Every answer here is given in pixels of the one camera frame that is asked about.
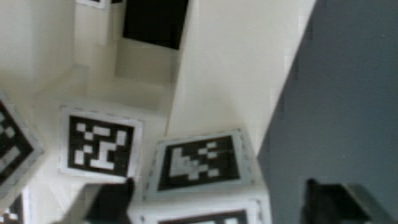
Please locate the white tagged cube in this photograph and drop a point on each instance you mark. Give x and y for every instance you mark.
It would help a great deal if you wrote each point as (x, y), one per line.
(204, 187)
(20, 149)

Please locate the white chair back frame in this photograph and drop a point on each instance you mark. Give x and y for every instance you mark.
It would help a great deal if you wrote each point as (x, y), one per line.
(128, 71)

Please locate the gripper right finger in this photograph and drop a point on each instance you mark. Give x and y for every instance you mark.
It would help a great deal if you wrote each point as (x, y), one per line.
(339, 204)

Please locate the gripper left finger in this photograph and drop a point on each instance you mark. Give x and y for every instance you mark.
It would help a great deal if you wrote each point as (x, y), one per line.
(108, 207)

